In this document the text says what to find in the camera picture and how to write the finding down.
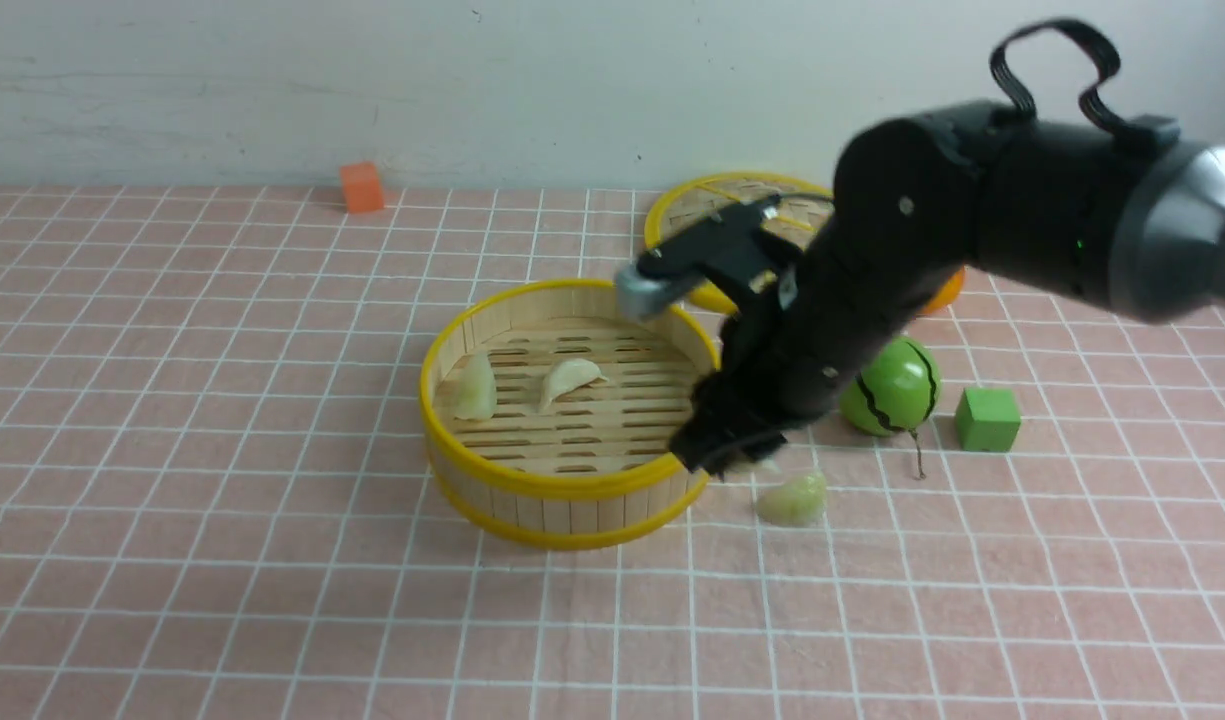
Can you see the pale dumpling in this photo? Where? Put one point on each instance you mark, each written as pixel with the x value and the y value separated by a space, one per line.
pixel 566 377
pixel 476 392

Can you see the green cube block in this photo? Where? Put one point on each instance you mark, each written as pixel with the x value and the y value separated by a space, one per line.
pixel 987 420

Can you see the greenish dumpling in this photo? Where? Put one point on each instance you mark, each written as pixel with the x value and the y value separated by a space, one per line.
pixel 796 503

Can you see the orange cube block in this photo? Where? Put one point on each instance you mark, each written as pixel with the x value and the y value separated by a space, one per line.
pixel 362 188

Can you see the green toy watermelon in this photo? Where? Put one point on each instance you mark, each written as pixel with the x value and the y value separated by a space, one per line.
pixel 896 395

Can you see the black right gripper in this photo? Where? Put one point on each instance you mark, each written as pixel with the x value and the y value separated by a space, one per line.
pixel 763 390

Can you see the bamboo steamer tray yellow rims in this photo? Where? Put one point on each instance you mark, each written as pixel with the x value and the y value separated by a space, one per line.
pixel 594 471

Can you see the woven steamer lid yellow rim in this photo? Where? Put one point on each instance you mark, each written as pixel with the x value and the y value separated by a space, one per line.
pixel 804 207

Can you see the orange yellow toy pear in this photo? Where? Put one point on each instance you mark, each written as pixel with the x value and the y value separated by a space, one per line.
pixel 947 294

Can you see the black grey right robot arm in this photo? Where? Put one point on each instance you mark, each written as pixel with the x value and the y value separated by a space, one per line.
pixel 1069 210

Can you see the pink checkered tablecloth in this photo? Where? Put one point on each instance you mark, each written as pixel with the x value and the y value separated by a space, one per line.
pixel 214 500

